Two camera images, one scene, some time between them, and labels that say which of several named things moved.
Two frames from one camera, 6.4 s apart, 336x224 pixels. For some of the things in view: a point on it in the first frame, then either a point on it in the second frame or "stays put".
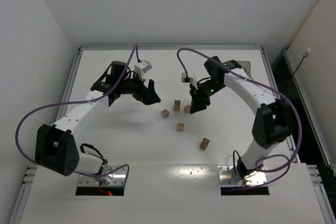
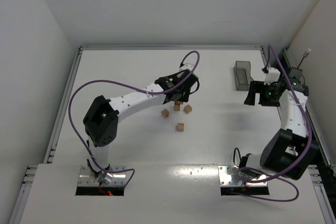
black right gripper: (198, 97) -> (259, 93)
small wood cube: (165, 113) stays put
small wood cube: (187, 109) stays put
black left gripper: (143, 93) -> (177, 96)
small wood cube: (180, 127) stays put
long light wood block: (177, 105) stays put
